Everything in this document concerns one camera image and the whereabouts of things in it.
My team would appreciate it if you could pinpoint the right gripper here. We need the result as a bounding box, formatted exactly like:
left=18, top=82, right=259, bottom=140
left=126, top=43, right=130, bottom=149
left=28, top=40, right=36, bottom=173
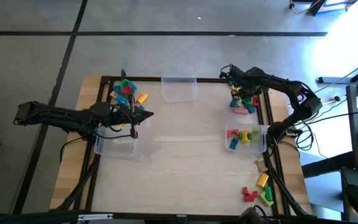
left=230, top=67, right=262, bottom=101

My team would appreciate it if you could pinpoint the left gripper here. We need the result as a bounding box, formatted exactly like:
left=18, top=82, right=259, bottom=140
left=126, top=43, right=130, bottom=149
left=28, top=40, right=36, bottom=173
left=104, top=104, right=154, bottom=126

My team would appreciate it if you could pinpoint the yellow cylinder block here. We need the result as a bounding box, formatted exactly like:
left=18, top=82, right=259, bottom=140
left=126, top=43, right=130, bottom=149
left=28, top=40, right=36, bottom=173
left=257, top=173, right=270, bottom=189
left=135, top=93, right=149, bottom=105

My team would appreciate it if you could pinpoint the clear plastic bin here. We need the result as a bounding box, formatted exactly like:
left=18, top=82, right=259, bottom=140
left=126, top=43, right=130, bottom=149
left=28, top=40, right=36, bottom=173
left=224, top=121, right=267, bottom=154
left=93, top=124, right=139, bottom=157
left=160, top=76, right=198, bottom=103

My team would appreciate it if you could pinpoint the lime arch block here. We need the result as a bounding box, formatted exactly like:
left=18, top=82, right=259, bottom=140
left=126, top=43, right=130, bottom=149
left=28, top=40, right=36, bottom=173
left=250, top=126, right=261, bottom=142
left=258, top=190, right=275, bottom=208

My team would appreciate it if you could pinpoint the yellow arch block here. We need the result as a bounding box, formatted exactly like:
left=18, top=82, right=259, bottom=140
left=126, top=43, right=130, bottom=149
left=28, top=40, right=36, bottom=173
left=241, top=129, right=252, bottom=144

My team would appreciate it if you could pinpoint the black desk leg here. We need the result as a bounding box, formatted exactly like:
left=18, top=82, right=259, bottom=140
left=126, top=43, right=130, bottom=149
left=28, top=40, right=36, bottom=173
left=318, top=52, right=358, bottom=85

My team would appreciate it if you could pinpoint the blue and white box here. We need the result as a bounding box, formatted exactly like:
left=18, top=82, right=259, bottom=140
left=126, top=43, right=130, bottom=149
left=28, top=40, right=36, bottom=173
left=309, top=0, right=358, bottom=17

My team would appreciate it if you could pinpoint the black rig bar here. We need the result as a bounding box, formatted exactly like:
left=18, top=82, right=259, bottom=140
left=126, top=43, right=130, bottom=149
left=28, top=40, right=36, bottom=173
left=0, top=210, right=358, bottom=224

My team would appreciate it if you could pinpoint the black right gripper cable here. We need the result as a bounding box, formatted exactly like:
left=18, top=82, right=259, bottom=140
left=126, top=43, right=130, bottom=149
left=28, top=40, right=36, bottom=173
left=219, top=63, right=234, bottom=79

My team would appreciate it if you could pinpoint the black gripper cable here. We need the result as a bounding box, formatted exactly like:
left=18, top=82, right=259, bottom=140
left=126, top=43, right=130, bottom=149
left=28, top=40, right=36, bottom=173
left=92, top=123, right=134, bottom=140
left=219, top=63, right=234, bottom=79

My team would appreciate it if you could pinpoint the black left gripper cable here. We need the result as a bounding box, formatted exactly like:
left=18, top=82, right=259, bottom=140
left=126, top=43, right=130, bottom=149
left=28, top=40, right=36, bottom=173
left=92, top=123, right=134, bottom=140

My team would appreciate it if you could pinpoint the black aluminium table frame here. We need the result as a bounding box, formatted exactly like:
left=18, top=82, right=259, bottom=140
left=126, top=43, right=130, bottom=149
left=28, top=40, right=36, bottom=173
left=54, top=70, right=313, bottom=218

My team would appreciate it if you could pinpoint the black cable bundle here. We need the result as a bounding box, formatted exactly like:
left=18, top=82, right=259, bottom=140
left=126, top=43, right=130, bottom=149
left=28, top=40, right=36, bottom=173
left=294, top=108, right=358, bottom=160

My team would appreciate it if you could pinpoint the cable with yellow connector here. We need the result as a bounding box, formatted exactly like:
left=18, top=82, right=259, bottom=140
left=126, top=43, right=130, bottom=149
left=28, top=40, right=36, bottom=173
left=287, top=94, right=347, bottom=109

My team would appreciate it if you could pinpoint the yellow floor cable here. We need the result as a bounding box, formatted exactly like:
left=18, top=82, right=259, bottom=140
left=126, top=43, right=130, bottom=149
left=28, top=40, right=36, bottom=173
left=289, top=0, right=321, bottom=15

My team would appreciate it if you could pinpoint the silver bracket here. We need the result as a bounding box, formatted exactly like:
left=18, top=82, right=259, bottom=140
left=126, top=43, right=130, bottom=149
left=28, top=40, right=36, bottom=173
left=77, top=213, right=114, bottom=222

